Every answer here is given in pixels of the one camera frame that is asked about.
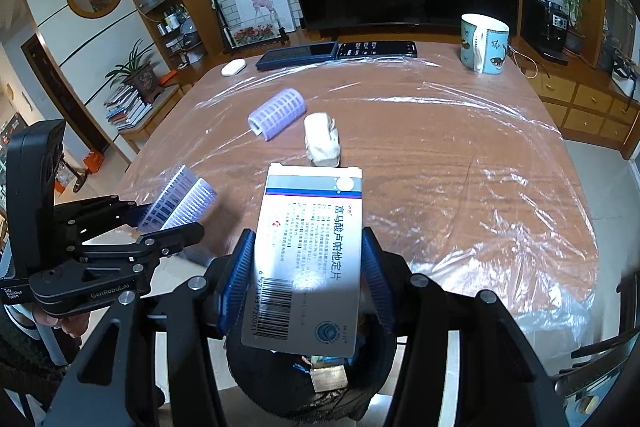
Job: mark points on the person's left hand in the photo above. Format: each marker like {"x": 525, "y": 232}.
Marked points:
{"x": 70, "y": 327}

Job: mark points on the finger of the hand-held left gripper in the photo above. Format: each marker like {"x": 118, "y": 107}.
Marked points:
{"x": 165, "y": 237}
{"x": 95, "y": 207}

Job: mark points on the black trash bin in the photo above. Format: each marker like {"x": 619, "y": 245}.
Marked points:
{"x": 280, "y": 387}

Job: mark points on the black coffee machine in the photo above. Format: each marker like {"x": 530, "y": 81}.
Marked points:
{"x": 552, "y": 27}

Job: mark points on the dark wooden chair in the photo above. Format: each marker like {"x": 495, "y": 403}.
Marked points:
{"x": 600, "y": 382}

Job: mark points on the wooden side table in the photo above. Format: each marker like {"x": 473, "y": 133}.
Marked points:
{"x": 160, "y": 114}

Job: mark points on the light blue patterned mug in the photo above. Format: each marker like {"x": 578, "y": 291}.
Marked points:
{"x": 487, "y": 47}

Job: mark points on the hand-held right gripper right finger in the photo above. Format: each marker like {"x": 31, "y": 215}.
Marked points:
{"x": 375, "y": 279}

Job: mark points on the purple hair roller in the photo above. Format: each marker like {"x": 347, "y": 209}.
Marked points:
{"x": 277, "y": 112}
{"x": 185, "y": 202}

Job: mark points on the stack of books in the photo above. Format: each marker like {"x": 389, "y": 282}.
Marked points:
{"x": 125, "y": 109}

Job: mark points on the white earbuds case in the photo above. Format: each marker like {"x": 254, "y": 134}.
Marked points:
{"x": 233, "y": 67}

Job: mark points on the blue smartphone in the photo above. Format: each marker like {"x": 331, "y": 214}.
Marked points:
{"x": 295, "y": 56}

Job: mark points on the green stick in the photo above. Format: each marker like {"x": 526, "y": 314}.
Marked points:
{"x": 210, "y": 7}

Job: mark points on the potted plant in brown pot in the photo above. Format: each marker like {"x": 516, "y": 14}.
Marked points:
{"x": 145, "y": 82}

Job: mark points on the small green potted plant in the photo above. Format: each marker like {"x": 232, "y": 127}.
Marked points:
{"x": 575, "y": 7}

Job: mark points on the wooden drawer cabinet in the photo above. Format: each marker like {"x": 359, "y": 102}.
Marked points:
{"x": 590, "y": 107}

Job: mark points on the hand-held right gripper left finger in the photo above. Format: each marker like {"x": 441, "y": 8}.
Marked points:
{"x": 240, "y": 279}

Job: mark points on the black remote control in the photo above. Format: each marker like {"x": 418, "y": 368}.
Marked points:
{"x": 377, "y": 49}

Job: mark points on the white blue medicine box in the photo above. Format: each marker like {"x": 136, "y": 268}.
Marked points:
{"x": 305, "y": 257}

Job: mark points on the giraffe picture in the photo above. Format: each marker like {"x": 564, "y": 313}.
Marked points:
{"x": 260, "y": 2}

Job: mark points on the red flower ornament frame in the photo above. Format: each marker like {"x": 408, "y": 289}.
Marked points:
{"x": 257, "y": 36}

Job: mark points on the orange box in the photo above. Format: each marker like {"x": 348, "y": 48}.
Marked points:
{"x": 93, "y": 162}

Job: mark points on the white gauze roll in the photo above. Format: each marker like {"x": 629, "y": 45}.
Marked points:
{"x": 322, "y": 139}

